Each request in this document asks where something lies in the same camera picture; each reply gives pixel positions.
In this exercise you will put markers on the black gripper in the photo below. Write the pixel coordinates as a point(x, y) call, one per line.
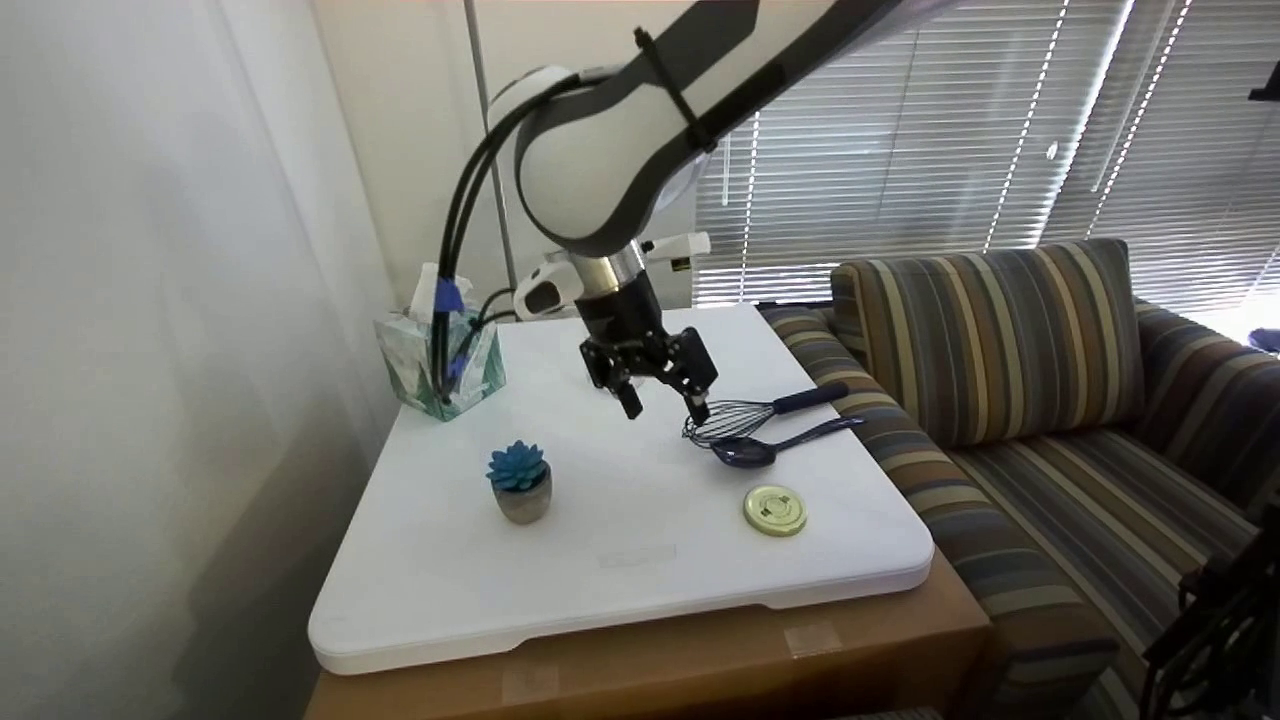
point(626, 335)

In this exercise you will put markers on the round yellowish lid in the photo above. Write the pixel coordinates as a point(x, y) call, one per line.
point(775, 510)

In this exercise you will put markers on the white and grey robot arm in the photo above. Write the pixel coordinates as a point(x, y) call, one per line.
point(600, 163)

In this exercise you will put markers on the dark blue plastic spoon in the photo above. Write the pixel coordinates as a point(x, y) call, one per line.
point(743, 455)

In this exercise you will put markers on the small potted blue succulent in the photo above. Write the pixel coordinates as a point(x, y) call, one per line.
point(522, 481)

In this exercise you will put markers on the white plastic board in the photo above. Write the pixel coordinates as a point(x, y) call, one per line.
point(626, 563)

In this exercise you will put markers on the teal patterned tissue box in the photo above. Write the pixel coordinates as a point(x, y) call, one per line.
point(475, 374)

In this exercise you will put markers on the white tissue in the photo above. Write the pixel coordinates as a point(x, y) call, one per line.
point(420, 286)

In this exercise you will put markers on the brown cardboard box base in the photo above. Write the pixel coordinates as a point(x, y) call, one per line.
point(745, 666)

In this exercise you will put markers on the striped sofa back cushion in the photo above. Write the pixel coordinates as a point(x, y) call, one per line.
point(993, 342)

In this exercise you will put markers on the striped fabric sofa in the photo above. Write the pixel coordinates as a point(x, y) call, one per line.
point(1067, 534)

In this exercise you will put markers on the white window blinds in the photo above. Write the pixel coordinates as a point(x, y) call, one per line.
point(1147, 145)

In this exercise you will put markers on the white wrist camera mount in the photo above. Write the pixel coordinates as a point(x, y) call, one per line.
point(544, 286)

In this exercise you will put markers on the black metal chair frame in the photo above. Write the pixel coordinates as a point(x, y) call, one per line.
point(1222, 643)

